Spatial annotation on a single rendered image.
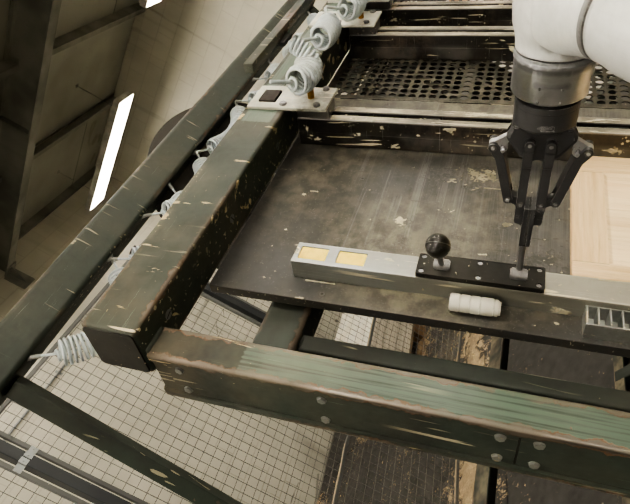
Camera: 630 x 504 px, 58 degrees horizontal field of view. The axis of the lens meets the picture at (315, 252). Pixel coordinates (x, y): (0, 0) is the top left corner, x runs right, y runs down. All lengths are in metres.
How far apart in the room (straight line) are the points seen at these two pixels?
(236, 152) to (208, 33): 5.84
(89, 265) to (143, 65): 6.07
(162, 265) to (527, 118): 0.60
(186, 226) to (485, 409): 0.59
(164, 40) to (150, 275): 6.38
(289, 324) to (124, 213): 0.77
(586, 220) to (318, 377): 0.57
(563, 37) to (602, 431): 0.46
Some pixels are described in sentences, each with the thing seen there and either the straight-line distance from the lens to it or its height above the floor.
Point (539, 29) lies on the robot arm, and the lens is 0.67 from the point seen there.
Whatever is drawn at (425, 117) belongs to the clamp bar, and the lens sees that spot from 1.31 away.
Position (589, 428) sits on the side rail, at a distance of 0.81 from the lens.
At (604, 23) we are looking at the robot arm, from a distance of 0.61.
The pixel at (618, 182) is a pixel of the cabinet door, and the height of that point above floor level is 1.23.
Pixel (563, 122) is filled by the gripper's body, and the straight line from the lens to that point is 0.75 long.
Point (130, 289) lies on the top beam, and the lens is 0.96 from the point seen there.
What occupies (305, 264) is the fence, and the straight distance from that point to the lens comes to 1.00.
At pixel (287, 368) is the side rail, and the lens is 0.84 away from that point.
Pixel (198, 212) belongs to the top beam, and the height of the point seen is 1.90.
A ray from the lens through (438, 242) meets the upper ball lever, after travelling 0.84.
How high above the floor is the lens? 1.77
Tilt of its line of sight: 5 degrees down
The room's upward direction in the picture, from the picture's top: 61 degrees counter-clockwise
